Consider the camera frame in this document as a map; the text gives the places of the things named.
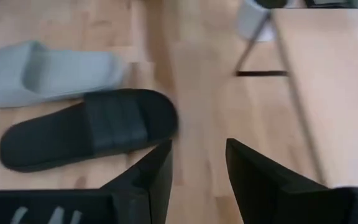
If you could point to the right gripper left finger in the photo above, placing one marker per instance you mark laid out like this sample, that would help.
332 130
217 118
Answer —
129 202

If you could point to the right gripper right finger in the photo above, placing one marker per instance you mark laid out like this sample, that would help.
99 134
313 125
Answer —
275 199

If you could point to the black foam slide sandal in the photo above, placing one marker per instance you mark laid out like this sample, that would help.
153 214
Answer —
73 133

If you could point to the grey foam slide sandal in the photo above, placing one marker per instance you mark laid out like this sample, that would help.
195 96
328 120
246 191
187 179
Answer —
57 71

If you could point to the wooden shelf with black frame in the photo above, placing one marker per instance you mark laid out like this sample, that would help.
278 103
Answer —
337 93

